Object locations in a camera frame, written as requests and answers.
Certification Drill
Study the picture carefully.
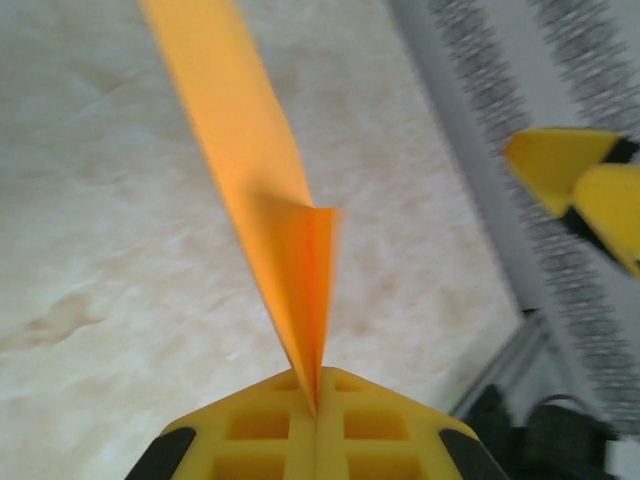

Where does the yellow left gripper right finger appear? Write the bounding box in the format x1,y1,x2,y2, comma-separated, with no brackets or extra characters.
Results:
315,366,511,480

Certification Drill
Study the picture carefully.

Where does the orange paper sheet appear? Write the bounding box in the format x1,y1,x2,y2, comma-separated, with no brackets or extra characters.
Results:
137,0,346,419

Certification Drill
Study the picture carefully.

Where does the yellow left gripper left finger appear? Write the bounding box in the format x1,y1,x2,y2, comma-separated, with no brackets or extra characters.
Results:
127,368,319,480

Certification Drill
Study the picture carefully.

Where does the aluminium side rail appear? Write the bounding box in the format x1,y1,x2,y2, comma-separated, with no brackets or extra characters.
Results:
389,0,551,321

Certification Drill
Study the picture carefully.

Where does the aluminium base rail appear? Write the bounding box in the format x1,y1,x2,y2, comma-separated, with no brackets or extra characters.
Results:
449,309,556,419

